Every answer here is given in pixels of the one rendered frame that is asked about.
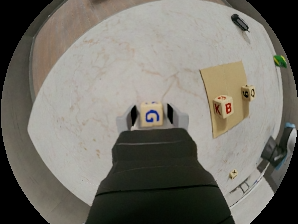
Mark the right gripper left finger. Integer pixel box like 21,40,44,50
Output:
116,105,137,135

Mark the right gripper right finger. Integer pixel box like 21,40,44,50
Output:
168,103,189,131

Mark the green and yellow drink can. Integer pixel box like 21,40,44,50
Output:
273,55,287,68

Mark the tan flat mat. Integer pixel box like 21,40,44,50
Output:
200,61,249,139

